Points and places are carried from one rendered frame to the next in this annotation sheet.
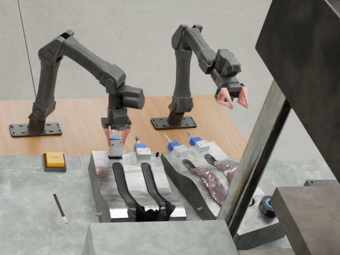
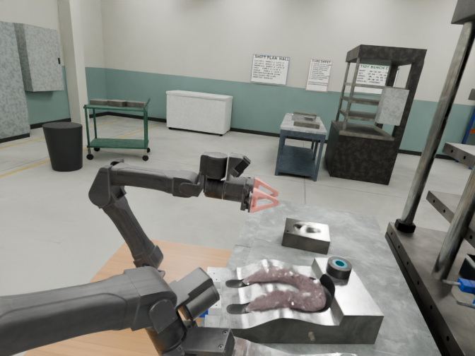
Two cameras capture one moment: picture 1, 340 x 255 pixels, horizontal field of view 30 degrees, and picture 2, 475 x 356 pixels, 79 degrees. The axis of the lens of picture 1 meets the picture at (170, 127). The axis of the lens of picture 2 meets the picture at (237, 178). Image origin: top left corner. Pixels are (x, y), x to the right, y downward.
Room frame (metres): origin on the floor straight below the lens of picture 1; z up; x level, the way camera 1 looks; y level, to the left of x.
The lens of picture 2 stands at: (1.53, 0.45, 1.51)
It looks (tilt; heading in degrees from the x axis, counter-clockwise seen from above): 20 degrees down; 306
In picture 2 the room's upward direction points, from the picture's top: 6 degrees clockwise
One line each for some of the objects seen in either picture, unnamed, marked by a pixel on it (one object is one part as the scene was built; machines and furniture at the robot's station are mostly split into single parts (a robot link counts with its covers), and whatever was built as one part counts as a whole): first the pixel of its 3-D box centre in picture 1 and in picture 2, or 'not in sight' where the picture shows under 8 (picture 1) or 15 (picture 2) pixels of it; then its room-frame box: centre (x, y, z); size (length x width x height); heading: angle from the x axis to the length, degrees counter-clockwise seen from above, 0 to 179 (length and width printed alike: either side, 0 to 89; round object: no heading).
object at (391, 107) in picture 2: not in sight; (367, 114); (2.82, -4.90, 1.03); 1.54 x 0.94 x 2.06; 116
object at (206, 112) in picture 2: not in sight; (200, 112); (6.84, -4.91, 0.47); 1.52 x 0.77 x 0.94; 26
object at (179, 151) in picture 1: (173, 145); (198, 308); (1.98, -0.03, 0.85); 0.13 x 0.05 x 0.05; 42
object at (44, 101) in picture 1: (47, 81); not in sight; (1.88, 0.48, 1.05); 0.07 x 0.06 x 0.33; 168
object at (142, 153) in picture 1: (139, 147); not in sight; (1.86, 0.09, 0.89); 0.13 x 0.05 x 0.05; 25
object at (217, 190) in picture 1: (224, 180); (285, 285); (1.81, -0.25, 0.90); 0.26 x 0.18 x 0.08; 42
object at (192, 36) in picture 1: (197, 52); (146, 187); (2.19, -0.02, 1.17); 0.30 x 0.09 x 0.12; 31
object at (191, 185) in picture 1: (223, 188); (284, 294); (1.82, -0.26, 0.85); 0.50 x 0.26 x 0.11; 42
